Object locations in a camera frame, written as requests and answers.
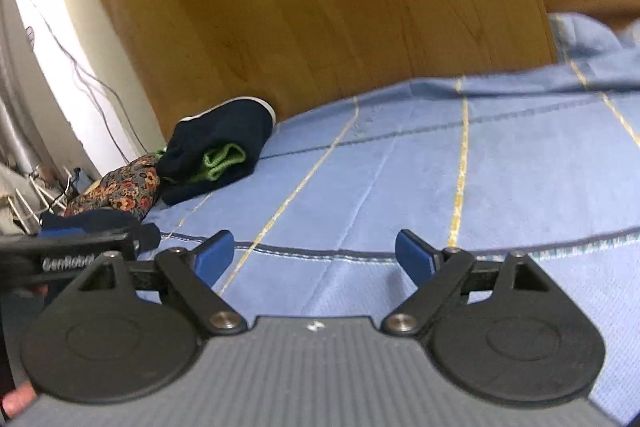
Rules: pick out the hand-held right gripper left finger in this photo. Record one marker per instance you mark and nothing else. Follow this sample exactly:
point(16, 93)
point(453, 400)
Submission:
point(212, 259)

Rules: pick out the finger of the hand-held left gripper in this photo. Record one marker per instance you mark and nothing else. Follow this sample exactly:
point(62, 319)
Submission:
point(145, 238)

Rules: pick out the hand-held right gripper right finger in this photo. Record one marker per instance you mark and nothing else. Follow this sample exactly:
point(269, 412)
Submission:
point(415, 257)

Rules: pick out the navy green white knit sweater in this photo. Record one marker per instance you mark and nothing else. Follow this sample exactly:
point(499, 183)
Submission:
point(220, 142)

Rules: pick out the person's left hand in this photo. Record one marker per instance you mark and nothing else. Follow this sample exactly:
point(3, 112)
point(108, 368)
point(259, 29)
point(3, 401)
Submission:
point(16, 399)

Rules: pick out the dark navy cloth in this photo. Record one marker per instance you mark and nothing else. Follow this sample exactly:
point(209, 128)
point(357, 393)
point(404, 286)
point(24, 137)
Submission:
point(90, 221)

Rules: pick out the floral patterned cloth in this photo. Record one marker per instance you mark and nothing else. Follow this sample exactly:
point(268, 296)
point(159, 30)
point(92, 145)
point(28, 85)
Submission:
point(120, 187)

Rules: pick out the blue checked bed sheet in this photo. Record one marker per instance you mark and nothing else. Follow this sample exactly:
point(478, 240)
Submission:
point(400, 167)

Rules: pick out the wooden headboard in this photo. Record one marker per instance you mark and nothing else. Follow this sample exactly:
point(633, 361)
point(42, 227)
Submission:
point(310, 7)

